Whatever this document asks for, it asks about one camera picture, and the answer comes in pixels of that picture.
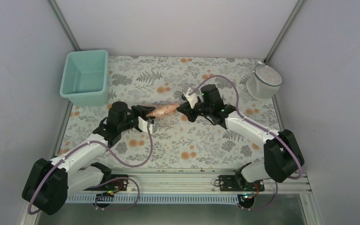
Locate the orange floral mesh laundry bag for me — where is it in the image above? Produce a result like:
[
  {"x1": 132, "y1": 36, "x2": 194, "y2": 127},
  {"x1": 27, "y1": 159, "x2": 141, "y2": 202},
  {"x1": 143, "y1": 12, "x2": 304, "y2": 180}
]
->
[{"x1": 146, "y1": 104, "x2": 180, "y2": 118}]

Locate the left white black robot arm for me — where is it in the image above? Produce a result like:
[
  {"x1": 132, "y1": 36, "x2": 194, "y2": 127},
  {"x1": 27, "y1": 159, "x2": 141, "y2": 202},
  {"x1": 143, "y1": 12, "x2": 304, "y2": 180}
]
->
[{"x1": 22, "y1": 101, "x2": 157, "y2": 215}]

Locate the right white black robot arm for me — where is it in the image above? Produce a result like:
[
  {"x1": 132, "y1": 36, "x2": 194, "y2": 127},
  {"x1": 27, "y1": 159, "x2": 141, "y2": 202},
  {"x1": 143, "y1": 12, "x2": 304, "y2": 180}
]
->
[{"x1": 177, "y1": 84, "x2": 305, "y2": 191}]

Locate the white mesh laundry basket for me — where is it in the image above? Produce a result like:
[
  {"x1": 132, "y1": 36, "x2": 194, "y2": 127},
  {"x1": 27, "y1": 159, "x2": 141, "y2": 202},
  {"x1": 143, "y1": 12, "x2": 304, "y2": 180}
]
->
[{"x1": 246, "y1": 64, "x2": 283, "y2": 100}]

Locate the floral patterned table mat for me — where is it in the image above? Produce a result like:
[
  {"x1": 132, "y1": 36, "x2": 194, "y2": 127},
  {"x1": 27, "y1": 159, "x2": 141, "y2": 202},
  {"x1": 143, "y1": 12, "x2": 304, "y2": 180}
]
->
[{"x1": 59, "y1": 55, "x2": 293, "y2": 170}]

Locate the teal plastic bin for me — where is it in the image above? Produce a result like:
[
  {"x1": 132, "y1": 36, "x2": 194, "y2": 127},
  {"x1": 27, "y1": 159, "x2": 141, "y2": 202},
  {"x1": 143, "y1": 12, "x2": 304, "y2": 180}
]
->
[{"x1": 60, "y1": 50, "x2": 109, "y2": 107}]

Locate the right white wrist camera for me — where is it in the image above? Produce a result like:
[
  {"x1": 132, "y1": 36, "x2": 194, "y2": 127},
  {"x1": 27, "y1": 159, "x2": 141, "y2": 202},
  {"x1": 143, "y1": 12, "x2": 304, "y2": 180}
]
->
[{"x1": 183, "y1": 88, "x2": 199, "y2": 109}]

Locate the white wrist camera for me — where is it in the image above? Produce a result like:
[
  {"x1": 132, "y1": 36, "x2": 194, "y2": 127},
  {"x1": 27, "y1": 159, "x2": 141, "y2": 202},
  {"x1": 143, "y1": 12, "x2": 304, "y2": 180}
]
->
[
  {"x1": 183, "y1": 88, "x2": 199, "y2": 109},
  {"x1": 137, "y1": 117, "x2": 157, "y2": 134}
]

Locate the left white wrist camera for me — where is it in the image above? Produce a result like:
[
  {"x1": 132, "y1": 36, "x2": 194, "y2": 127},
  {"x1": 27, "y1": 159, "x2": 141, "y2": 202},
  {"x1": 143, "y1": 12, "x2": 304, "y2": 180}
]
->
[{"x1": 137, "y1": 117, "x2": 157, "y2": 134}]

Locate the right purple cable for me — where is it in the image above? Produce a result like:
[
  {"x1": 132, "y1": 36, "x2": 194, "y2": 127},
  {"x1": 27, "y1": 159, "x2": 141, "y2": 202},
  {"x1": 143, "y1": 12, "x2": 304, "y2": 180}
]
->
[{"x1": 187, "y1": 75, "x2": 303, "y2": 212}]

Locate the purple cable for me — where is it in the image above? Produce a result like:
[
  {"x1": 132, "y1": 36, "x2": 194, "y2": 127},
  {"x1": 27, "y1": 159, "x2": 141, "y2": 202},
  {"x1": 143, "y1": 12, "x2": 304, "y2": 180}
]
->
[
  {"x1": 187, "y1": 75, "x2": 303, "y2": 212},
  {"x1": 27, "y1": 121, "x2": 154, "y2": 216}
]

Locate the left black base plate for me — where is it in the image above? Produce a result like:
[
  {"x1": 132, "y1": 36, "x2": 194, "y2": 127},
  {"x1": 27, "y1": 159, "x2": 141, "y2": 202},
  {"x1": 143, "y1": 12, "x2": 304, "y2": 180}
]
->
[{"x1": 85, "y1": 174, "x2": 128, "y2": 195}]

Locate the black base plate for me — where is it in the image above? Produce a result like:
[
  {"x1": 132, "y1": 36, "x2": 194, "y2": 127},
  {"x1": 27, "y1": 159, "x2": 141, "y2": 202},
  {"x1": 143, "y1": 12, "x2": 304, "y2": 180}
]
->
[
  {"x1": 213, "y1": 175, "x2": 265, "y2": 192},
  {"x1": 85, "y1": 174, "x2": 128, "y2": 195}
]

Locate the aluminium mounting rail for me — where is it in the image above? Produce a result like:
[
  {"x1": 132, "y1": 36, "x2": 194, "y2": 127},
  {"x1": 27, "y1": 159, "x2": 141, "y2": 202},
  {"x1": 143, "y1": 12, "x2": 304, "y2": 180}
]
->
[{"x1": 32, "y1": 168, "x2": 312, "y2": 195}]

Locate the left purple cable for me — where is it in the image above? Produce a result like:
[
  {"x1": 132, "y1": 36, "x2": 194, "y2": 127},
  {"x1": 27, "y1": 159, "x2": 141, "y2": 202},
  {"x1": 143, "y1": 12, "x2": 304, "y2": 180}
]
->
[{"x1": 27, "y1": 121, "x2": 154, "y2": 216}]

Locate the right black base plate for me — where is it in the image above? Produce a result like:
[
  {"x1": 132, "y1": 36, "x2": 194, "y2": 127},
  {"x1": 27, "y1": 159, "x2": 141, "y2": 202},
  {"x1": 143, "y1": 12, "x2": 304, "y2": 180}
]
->
[{"x1": 213, "y1": 175, "x2": 265, "y2": 192}]

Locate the white slotted cable duct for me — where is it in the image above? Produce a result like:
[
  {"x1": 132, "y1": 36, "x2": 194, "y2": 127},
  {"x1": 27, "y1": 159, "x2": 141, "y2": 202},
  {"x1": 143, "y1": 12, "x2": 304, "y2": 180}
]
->
[{"x1": 66, "y1": 193, "x2": 239, "y2": 205}]

